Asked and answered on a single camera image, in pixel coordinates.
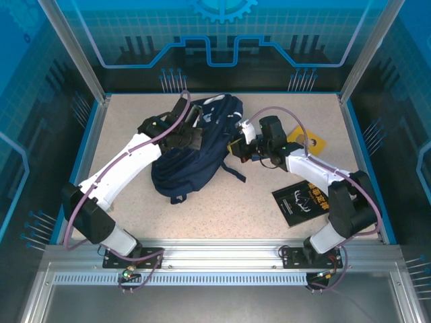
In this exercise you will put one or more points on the navy blue backpack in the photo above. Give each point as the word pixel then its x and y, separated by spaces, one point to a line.
pixel 188 168

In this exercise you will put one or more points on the yellow cartoon book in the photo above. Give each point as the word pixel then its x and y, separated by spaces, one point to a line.
pixel 314 143

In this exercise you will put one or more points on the black cover book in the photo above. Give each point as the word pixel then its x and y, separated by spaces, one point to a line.
pixel 296 205

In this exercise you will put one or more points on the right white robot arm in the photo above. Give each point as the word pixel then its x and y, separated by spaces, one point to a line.
pixel 309 165

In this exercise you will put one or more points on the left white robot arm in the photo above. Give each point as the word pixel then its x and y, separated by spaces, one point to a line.
pixel 118 168

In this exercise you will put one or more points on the right blue table trim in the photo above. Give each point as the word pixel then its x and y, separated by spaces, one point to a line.
pixel 358 134

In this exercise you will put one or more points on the blue table trim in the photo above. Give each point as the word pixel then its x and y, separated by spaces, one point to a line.
pixel 83 151
pixel 358 134

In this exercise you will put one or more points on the left blue table trim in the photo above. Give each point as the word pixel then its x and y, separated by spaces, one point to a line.
pixel 83 151

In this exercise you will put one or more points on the left green lit connector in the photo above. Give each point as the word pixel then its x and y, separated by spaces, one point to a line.
pixel 128 273

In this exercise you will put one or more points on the green lit connector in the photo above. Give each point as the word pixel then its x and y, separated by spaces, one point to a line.
pixel 128 273
pixel 324 275

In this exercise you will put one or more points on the right green lit connector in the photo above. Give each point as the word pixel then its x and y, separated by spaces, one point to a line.
pixel 324 275

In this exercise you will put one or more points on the right aluminium side rail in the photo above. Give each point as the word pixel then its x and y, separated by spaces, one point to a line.
pixel 349 134

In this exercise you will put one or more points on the aluminium side rail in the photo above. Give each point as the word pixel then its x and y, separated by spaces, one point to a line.
pixel 349 134
pixel 93 151

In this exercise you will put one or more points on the left aluminium side rail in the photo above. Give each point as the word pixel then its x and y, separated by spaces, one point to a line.
pixel 93 151

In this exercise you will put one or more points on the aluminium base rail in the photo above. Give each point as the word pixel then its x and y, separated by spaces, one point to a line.
pixel 219 252

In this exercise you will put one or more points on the right aluminium frame post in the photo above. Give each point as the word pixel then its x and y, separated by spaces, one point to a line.
pixel 367 54

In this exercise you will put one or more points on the aluminium frame post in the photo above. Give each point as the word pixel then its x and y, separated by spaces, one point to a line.
pixel 367 54
pixel 77 57

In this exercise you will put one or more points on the left aluminium frame post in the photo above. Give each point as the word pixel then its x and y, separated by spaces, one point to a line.
pixel 77 57

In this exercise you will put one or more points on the steel base frame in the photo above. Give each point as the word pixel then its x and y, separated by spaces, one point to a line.
pixel 219 303

